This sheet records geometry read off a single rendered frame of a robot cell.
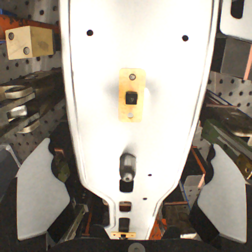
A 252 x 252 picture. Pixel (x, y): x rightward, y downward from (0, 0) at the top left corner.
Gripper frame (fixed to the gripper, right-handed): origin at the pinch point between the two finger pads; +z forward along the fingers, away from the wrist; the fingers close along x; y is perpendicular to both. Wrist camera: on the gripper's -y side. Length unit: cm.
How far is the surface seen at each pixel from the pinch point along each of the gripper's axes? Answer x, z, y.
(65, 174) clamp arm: -13.0, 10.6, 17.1
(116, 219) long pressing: -2.3, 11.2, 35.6
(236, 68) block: 17.7, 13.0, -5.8
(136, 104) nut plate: 0.9, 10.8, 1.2
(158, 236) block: 18, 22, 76
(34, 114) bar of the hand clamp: -12.8, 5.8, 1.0
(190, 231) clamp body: 19.5, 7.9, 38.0
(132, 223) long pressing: 2.3, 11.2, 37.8
